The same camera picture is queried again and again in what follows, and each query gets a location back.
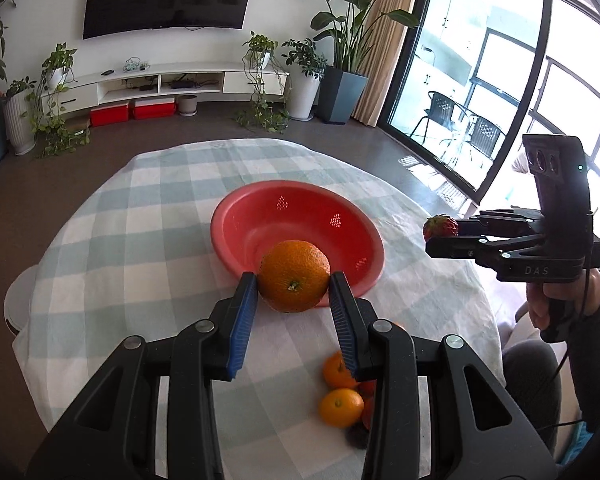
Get white round table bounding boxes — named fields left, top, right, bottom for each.
left=3, top=265, right=37, bottom=336

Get black sliding door frame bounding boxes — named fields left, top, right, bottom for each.
left=377, top=0, right=600, bottom=206

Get small orange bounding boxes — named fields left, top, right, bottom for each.
left=318, top=387, right=365, bottom=429
left=322, top=351, right=361, bottom=390

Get plant in white ribbed pot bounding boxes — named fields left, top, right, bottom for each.
left=2, top=76, right=38, bottom=157

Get bushy plant in white pot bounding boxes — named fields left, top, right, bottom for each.
left=280, top=38, right=328, bottom=122

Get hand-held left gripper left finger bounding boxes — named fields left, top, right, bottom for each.
left=26, top=271, right=259, bottom=480

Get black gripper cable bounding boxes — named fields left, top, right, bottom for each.
left=550, top=210, right=595, bottom=431

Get pothos in small white pot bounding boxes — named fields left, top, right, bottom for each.
left=22, top=42, right=92, bottom=158

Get checked tablecloth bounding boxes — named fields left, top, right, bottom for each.
left=12, top=138, right=503, bottom=480

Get person's right hand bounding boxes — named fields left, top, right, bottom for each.
left=526, top=270, right=600, bottom=332

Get large orange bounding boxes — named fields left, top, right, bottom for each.
left=257, top=240, right=331, bottom=314

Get beige curtain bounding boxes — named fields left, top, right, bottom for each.
left=351, top=0, right=426, bottom=128

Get trailing pothos plant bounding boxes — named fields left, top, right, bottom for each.
left=232, top=30, right=293, bottom=136

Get white television cabinet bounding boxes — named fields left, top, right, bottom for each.
left=39, top=61, right=291, bottom=113

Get person's leg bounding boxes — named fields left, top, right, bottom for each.
left=501, top=341, right=565, bottom=457

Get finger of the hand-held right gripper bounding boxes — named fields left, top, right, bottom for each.
left=424, top=233, right=548, bottom=268
left=455, top=208, right=548, bottom=236

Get red tomato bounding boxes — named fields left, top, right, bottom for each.
left=361, top=380, right=378, bottom=431

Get black patio chair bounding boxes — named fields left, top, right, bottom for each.
left=410, top=90, right=468, bottom=146
left=450, top=112, right=508, bottom=171

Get red storage box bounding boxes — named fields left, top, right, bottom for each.
left=131, top=96, right=177, bottom=121
left=89, top=102, right=131, bottom=128

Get tall plant in dark planter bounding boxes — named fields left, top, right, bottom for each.
left=292, top=0, right=423, bottom=125

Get red strawberry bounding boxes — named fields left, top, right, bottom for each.
left=422, top=214, right=460, bottom=242

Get dark plum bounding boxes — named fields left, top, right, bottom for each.
left=344, top=425, right=371, bottom=450

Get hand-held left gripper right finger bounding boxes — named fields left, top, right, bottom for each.
left=328, top=271, right=561, bottom=480

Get red plastic colander bowl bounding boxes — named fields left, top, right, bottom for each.
left=210, top=180, right=385, bottom=309

